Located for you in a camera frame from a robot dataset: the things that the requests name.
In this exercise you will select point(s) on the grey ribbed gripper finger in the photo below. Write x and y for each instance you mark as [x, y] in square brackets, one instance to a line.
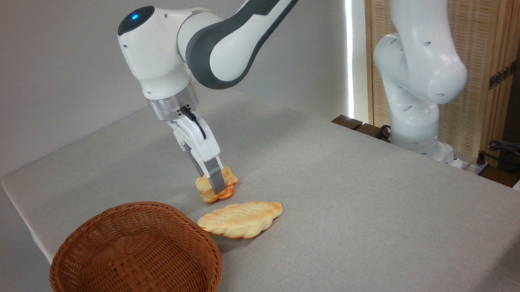
[196, 164]
[217, 181]

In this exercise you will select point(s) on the bamboo folding screen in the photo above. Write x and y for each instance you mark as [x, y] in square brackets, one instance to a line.
[489, 15]

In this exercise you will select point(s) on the black screen hinge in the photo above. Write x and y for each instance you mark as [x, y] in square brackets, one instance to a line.
[502, 75]

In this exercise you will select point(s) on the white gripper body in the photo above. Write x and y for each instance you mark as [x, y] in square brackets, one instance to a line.
[197, 139]

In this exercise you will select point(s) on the brown woven wicker basket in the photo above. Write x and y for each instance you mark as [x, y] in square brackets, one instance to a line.
[131, 265]

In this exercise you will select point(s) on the long braided golden bread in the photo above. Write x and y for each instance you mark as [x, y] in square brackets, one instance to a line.
[242, 219]

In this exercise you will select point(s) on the small round golden bread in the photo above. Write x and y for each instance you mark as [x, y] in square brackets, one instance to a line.
[230, 181]

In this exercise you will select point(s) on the dark wooden bench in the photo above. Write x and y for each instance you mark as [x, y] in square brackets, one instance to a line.
[347, 121]

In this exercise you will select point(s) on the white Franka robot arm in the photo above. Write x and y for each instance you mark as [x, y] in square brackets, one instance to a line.
[419, 61]

